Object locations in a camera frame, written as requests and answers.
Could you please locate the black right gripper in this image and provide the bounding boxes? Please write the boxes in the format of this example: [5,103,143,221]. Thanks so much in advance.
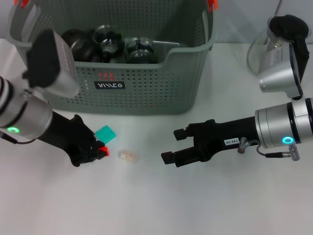
[160,116,260,168]

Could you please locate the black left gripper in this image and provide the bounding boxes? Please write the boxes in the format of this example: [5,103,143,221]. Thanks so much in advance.
[38,110,105,167]

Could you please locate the teal square toy brick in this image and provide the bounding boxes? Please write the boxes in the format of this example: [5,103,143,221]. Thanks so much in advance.
[94,124,117,145]

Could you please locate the white toy brick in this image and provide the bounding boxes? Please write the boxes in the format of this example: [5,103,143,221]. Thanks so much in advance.
[118,148,138,163]

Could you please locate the grey perforated plastic storage basket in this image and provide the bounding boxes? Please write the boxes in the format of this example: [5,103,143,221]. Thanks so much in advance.
[5,0,219,116]

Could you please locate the black clay teapot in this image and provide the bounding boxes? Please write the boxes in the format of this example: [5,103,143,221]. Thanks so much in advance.
[61,28,97,62]

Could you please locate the right gripper signal cable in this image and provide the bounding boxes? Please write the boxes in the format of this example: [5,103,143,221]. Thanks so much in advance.
[238,138,301,162]

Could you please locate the gripper signal cable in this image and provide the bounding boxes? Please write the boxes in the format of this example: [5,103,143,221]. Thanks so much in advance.
[238,138,301,162]
[0,131,39,145]

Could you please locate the left gripper signal cable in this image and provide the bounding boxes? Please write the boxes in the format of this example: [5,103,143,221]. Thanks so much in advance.
[0,131,39,145]

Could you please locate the left wrist camera housing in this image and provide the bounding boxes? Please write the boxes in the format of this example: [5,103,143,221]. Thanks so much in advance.
[22,29,81,98]

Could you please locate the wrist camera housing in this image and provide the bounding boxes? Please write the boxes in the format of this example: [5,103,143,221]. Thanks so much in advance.
[22,29,81,98]
[258,45,304,99]

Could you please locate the right wrist camera housing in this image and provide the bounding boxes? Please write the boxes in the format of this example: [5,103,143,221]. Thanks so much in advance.
[258,45,304,99]

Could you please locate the glass teapot black lid handle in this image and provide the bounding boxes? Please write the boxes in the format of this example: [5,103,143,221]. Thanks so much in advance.
[246,14,311,76]

